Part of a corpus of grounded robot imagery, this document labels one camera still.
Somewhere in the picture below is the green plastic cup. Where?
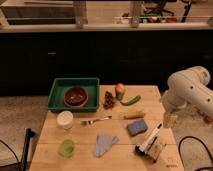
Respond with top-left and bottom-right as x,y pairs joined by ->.
58,139 -> 75,157

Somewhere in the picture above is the light blue towel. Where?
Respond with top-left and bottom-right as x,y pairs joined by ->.
93,135 -> 119,157

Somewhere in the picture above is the dark purple grape bunch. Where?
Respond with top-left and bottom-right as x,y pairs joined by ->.
103,91 -> 115,109

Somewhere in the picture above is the blue sponge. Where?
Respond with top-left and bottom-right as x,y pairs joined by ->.
127,119 -> 148,136

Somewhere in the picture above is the black office chair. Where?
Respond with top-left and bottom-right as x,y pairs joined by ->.
145,0 -> 176,16

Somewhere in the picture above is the golden metal fork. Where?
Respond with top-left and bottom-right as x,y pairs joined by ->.
81,116 -> 112,126

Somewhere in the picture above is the green plastic tray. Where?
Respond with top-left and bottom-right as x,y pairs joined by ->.
47,78 -> 100,113

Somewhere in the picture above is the orange and green fruit toy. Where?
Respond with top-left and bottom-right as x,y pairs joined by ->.
115,83 -> 125,101

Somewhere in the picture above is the brown wooden block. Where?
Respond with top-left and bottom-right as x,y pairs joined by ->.
147,139 -> 166,162

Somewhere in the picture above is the black cable on floor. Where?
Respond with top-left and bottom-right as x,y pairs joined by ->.
177,135 -> 213,171

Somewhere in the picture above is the dark red bowl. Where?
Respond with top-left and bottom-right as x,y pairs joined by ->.
64,86 -> 88,107

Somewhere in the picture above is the green cucumber toy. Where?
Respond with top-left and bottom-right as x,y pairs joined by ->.
120,95 -> 141,106

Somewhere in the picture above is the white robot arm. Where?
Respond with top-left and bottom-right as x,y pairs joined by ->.
161,66 -> 213,128

